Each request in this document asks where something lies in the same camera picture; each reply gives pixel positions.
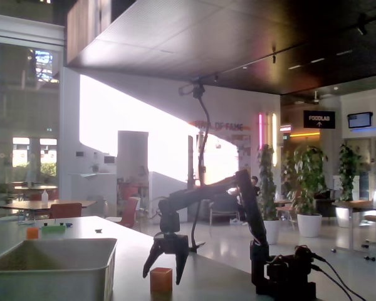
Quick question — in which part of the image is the orange cube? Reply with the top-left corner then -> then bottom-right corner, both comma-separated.
149,267 -> 173,293

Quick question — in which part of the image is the green flat block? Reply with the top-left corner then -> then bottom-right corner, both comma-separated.
41,224 -> 66,234

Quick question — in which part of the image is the white plastic bin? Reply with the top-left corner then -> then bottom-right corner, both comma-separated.
0,238 -> 118,301

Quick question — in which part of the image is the red chair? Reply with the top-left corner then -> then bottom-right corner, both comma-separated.
116,196 -> 141,229
49,203 -> 83,219

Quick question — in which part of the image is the black gooseneck clamp stand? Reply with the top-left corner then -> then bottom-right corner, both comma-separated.
187,93 -> 211,254

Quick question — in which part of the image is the seated dark-haired person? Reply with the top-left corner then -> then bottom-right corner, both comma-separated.
228,176 -> 261,225

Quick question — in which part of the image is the tall climbing plant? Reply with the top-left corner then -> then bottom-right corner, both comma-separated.
256,144 -> 278,221

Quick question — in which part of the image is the wooden café table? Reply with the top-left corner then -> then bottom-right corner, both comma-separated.
0,199 -> 97,211

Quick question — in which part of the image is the wide white plant pot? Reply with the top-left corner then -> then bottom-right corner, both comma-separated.
296,213 -> 323,238

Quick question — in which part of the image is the pale yellow light tube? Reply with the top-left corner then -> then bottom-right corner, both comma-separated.
271,112 -> 278,167

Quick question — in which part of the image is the bushy green plant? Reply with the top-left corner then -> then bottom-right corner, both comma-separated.
283,145 -> 329,216

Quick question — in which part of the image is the webcam on gooseneck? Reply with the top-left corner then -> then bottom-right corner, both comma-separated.
177,82 -> 206,99

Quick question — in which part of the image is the slim leafy plant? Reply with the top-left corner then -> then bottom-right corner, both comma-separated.
338,143 -> 362,202

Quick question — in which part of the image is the black FOODLAB sign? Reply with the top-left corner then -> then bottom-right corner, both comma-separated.
303,110 -> 337,130

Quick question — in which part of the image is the wooden table with metal legs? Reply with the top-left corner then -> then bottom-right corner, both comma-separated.
332,200 -> 376,261

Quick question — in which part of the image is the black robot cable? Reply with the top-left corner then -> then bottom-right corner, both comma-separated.
311,253 -> 367,301
311,264 -> 355,301

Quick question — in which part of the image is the wall monitor screen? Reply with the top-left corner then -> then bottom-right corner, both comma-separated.
347,111 -> 373,129

